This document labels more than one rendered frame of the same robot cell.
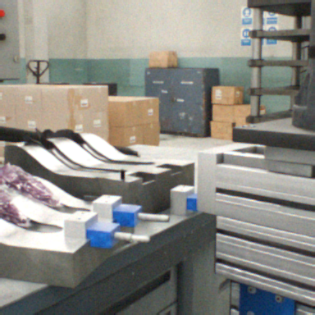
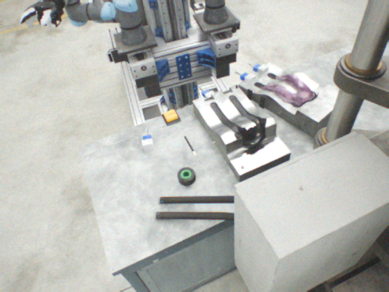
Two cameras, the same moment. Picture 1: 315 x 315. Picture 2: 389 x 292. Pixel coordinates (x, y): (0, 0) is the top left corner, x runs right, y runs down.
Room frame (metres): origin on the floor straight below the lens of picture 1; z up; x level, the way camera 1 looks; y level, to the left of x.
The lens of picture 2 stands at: (2.15, 0.66, 1.98)
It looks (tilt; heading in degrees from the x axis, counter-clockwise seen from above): 49 degrees down; 218
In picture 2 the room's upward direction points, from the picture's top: 8 degrees counter-clockwise
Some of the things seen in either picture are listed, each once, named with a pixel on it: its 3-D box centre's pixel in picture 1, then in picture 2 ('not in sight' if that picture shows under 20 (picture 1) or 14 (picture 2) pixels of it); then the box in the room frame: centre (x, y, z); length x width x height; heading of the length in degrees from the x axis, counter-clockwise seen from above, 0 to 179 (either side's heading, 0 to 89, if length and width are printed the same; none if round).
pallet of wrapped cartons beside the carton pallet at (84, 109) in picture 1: (49, 128); not in sight; (5.42, 1.18, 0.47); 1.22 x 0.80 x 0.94; 56
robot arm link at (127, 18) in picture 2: not in sight; (126, 10); (1.01, -0.58, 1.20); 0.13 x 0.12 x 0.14; 113
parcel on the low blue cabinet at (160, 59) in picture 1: (162, 59); not in sight; (8.66, -0.09, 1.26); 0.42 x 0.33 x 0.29; 52
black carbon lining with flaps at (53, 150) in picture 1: (81, 149); (238, 115); (1.19, 0.18, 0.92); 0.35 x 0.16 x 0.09; 56
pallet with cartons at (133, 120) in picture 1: (102, 127); not in sight; (6.31, 0.69, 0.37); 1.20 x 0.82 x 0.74; 60
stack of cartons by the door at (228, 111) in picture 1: (238, 112); not in sight; (7.87, -1.27, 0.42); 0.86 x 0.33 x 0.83; 52
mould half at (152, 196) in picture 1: (80, 168); (237, 125); (1.21, 0.19, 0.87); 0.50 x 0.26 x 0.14; 56
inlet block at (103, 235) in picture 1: (109, 235); (256, 67); (0.74, 0.08, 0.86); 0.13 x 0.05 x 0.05; 73
